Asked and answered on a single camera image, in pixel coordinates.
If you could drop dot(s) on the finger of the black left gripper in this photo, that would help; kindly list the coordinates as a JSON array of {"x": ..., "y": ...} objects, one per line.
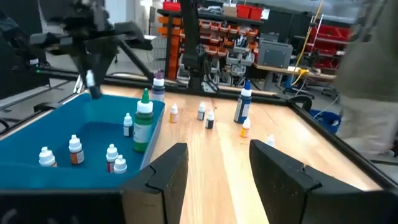
[
  {"x": 104, "y": 62},
  {"x": 81, "y": 65}
]

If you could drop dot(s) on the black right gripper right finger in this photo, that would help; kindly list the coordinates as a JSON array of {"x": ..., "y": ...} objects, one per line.
[{"x": 289, "y": 193}]

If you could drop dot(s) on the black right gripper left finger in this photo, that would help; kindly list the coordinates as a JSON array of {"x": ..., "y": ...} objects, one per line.
[{"x": 161, "y": 186}]

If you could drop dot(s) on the small green dropper bottle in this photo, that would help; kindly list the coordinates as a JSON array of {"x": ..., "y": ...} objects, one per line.
[{"x": 120, "y": 165}]

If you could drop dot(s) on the small red dropper bottle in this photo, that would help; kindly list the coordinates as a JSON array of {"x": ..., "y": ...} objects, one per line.
[{"x": 111, "y": 155}]

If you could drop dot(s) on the large purple colouring bottle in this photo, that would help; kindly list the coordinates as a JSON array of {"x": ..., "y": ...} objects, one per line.
[{"x": 158, "y": 88}]

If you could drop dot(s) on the large green colouring bottle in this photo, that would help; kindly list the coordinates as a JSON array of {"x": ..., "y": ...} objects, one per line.
[{"x": 143, "y": 124}]

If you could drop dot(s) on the small purple dropper bottle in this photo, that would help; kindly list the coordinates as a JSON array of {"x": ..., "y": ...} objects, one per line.
[{"x": 127, "y": 129}]

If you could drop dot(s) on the small orange dropper bottle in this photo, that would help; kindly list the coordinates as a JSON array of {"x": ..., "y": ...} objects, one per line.
[{"x": 76, "y": 155}]

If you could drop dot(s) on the large blue colouring bottle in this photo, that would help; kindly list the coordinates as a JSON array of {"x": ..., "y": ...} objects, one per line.
[{"x": 243, "y": 107}]

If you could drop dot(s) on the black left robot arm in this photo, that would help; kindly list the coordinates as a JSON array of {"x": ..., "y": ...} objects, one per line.
[{"x": 189, "y": 31}]

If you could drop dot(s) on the silver aluminium bar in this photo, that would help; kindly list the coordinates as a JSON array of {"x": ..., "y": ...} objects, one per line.
[{"x": 77, "y": 87}]

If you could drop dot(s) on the large black panel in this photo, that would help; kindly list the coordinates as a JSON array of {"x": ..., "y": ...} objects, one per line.
[{"x": 15, "y": 77}]

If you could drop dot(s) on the blue plastic bin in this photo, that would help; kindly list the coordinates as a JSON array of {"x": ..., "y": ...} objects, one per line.
[{"x": 46, "y": 124}]

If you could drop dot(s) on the blue floor crate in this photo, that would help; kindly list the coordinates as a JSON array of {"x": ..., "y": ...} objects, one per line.
[{"x": 323, "y": 119}]

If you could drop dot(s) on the red storage bin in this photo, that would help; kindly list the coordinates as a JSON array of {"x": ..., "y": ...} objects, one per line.
[{"x": 171, "y": 5}]

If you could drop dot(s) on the parts shelf with bins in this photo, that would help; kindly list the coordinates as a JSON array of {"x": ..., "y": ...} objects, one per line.
[{"x": 224, "y": 34}]

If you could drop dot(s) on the wooden top workbench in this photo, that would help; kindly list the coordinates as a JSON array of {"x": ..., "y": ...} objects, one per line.
[{"x": 280, "y": 69}]

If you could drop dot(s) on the grey metal box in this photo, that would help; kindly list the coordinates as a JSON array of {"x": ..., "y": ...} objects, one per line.
[{"x": 275, "y": 56}]

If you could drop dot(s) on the person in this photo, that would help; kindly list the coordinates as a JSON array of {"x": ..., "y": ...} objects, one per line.
[{"x": 370, "y": 77}]

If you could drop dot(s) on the red storage bins pair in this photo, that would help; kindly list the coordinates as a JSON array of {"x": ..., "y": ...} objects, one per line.
[{"x": 248, "y": 12}]

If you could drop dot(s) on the black aluminium table frame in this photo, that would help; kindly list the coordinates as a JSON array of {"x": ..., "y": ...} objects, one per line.
[{"x": 342, "y": 145}]

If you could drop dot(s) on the black frame corner bracket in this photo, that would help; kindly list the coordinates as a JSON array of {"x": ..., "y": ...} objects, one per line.
[{"x": 306, "y": 100}]

